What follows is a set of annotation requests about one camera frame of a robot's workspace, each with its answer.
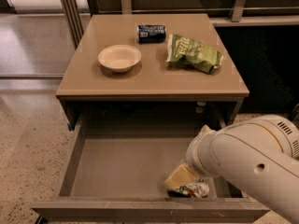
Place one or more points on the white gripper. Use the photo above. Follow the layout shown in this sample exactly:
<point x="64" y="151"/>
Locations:
<point x="196" y="154"/>

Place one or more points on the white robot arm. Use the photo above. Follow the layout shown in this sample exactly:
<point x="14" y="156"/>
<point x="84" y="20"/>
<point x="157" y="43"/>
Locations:
<point x="259" y="156"/>

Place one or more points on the open grey top drawer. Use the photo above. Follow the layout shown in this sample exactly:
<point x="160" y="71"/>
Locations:
<point x="116" y="169"/>

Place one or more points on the grey cabinet with counter top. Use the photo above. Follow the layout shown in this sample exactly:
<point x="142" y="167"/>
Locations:
<point x="152" y="79"/>

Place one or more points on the dark blue soda can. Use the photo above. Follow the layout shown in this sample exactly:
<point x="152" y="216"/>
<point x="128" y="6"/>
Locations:
<point x="150" y="33"/>

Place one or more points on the green chip bag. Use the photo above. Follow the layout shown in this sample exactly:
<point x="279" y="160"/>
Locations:
<point x="202" y="57"/>

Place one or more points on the white paper bowl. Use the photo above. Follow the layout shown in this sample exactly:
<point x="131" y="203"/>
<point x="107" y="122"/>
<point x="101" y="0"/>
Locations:
<point x="119" y="58"/>

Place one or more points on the metal shelf rack background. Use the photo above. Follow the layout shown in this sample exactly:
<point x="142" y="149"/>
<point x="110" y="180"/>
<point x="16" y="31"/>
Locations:
<point x="222" y="12"/>

